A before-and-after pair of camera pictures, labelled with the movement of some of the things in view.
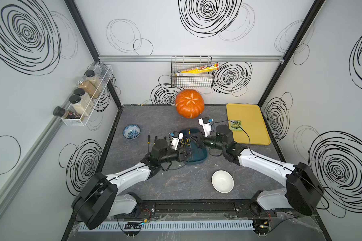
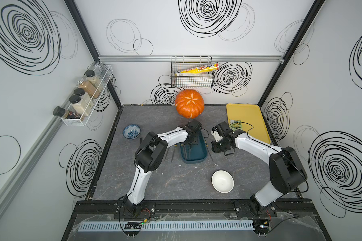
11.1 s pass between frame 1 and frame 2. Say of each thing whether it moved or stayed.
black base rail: stayed
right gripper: moved
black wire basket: stayed
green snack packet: stayed
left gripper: moved
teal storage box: stayed
